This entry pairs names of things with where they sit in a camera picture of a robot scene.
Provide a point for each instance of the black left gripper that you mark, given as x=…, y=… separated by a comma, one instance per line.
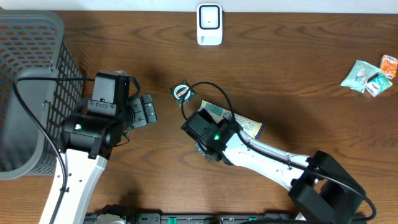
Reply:
x=142, y=106

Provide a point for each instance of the dark green Zam-Buk box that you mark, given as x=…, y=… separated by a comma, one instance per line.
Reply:
x=182, y=93

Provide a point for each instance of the large orange white snack bag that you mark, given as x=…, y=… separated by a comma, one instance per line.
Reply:
x=251, y=127

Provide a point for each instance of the green snack packet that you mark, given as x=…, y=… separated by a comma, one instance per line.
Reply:
x=359, y=75

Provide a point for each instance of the teal white packet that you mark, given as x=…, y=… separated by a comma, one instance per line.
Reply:
x=378, y=84

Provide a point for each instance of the orange red snack packet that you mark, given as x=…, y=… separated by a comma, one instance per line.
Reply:
x=388, y=66

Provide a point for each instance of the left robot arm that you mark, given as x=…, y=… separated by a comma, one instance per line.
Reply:
x=87, y=139

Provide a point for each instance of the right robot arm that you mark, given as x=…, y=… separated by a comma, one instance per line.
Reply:
x=318, y=185

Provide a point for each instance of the white barcode scanner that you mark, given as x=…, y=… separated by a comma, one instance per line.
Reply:
x=209, y=24

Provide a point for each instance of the black plastic mesh basket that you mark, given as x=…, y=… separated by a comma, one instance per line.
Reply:
x=34, y=54

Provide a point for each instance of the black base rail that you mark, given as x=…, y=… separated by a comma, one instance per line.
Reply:
x=118, y=214

